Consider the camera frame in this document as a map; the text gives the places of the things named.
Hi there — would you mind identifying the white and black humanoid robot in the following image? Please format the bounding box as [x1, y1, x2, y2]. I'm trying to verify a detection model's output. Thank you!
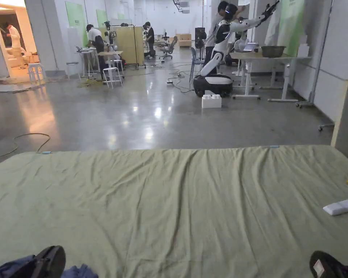
[192, 0, 281, 98]

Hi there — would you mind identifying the white stool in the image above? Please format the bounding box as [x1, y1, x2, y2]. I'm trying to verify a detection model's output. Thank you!
[27, 63, 46, 83]
[66, 61, 82, 80]
[102, 67, 124, 89]

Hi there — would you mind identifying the blue plastic chair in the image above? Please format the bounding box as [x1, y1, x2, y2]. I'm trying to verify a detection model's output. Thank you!
[190, 46, 206, 85]

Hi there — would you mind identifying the black robot on stand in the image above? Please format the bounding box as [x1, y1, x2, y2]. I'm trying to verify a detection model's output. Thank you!
[194, 27, 207, 50]

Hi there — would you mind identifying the white flat power bank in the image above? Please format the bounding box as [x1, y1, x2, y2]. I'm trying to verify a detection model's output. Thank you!
[323, 199, 348, 216]

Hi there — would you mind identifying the grey office chair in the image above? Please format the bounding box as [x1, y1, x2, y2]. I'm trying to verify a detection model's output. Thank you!
[159, 36, 179, 60]

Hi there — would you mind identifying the wooden cabinet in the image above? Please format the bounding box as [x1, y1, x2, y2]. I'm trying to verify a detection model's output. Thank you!
[109, 25, 146, 68]

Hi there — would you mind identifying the white high table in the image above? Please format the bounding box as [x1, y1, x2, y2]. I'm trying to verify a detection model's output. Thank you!
[75, 46, 102, 78]

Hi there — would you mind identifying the white plastic block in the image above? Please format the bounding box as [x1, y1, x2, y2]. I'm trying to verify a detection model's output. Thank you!
[201, 94, 222, 109]

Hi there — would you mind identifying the yellow floor cable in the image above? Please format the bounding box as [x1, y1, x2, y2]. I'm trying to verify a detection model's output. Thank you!
[0, 133, 51, 160]

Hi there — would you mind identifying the white table with basin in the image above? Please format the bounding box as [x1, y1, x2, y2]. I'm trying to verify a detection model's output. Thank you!
[229, 42, 312, 102]

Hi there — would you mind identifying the bed with pale green sheet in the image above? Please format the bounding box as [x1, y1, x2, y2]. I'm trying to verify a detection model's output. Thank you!
[0, 144, 348, 278]

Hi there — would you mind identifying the dark blue garment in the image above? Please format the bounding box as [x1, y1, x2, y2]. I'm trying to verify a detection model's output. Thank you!
[0, 254, 99, 278]

